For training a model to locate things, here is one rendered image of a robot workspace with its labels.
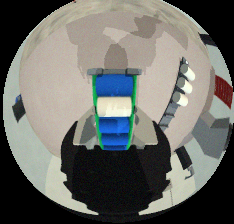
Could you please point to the blue plastic bar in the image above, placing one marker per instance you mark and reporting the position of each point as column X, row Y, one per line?
column 114, row 85
column 115, row 147
column 114, row 124
column 114, row 138

